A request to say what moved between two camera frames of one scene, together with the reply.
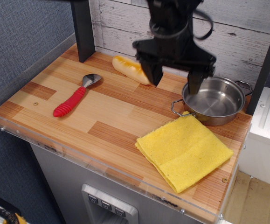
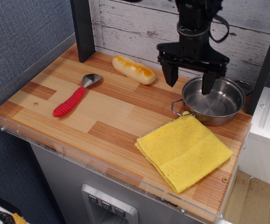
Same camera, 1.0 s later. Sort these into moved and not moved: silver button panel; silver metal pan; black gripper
Moved: black gripper
Not moved: silver button panel; silver metal pan
